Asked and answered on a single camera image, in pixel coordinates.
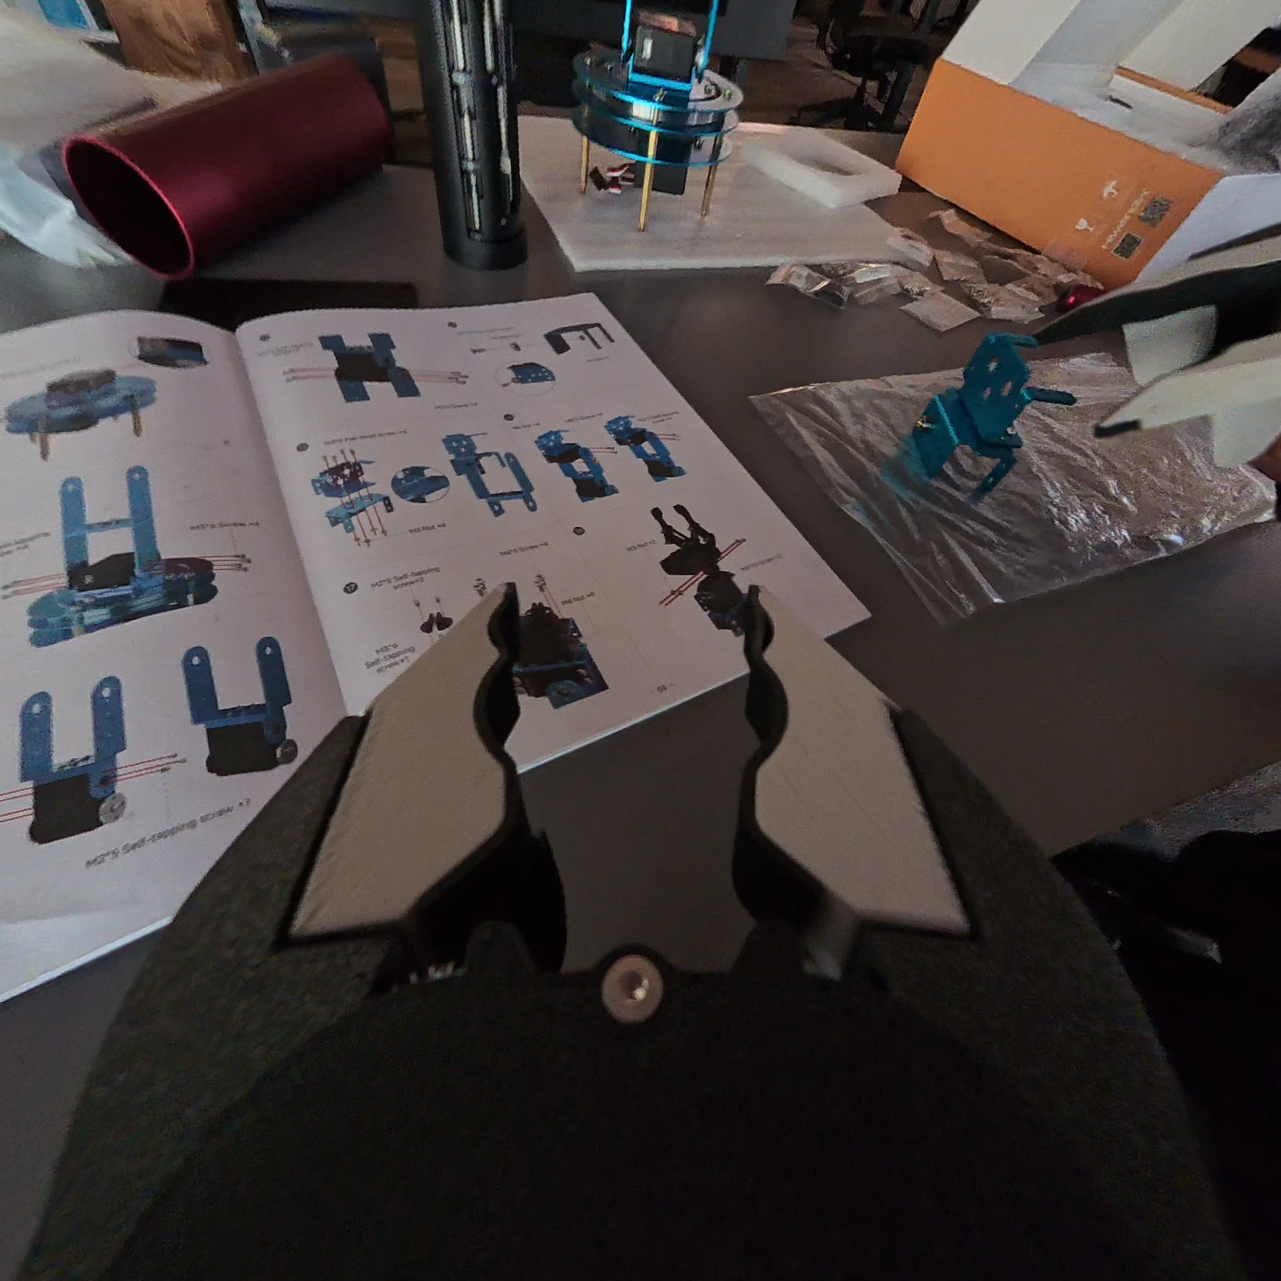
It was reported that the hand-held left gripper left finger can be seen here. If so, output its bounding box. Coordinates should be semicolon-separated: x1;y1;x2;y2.
289;584;570;977

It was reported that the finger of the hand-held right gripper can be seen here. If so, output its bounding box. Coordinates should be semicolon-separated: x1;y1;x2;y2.
1094;336;1281;469
1034;233;1281;389

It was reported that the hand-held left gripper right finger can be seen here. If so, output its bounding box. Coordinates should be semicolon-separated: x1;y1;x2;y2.
732;585;974;981

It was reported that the blue metal robot arm segment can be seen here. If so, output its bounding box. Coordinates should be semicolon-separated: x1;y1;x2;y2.
925;334;1077;505

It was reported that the blue toy robot base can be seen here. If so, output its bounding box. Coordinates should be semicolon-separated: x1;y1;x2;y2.
570;0;747;235

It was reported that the orange cardboard box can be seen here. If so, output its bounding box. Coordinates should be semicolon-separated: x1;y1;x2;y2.
893;0;1281;291

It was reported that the clear plastic bag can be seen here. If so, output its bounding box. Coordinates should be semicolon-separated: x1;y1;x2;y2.
750;345;1277;625

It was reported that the open instruction manual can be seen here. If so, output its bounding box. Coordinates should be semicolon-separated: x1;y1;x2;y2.
0;293;872;1002

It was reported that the pile of small screw bags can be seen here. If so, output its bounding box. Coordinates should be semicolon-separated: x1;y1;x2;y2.
765;210;1077;332

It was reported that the person's dark clothing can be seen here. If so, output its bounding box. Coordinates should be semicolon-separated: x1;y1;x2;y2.
1050;826;1281;1281

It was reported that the white foam sheet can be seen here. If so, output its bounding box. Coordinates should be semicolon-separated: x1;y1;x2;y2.
518;115;927;274

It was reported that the black flat device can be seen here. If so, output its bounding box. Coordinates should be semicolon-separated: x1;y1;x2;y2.
160;280;418;325

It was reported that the dark red metal tube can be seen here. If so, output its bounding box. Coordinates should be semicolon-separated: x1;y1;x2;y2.
62;55;394;280

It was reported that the white plastic bag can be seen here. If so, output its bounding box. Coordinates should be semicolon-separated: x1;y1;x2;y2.
0;40;137;270

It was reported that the white foam frame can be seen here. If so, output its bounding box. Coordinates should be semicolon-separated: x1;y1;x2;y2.
745;130;902;210

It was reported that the black cylinder post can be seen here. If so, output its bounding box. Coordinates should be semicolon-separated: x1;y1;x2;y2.
418;0;529;270

